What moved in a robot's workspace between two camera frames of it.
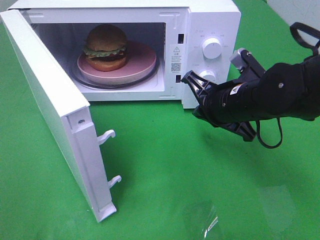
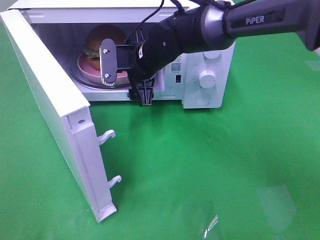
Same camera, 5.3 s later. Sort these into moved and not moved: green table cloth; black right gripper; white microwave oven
Moved: black right gripper
Not moved: green table cloth; white microwave oven
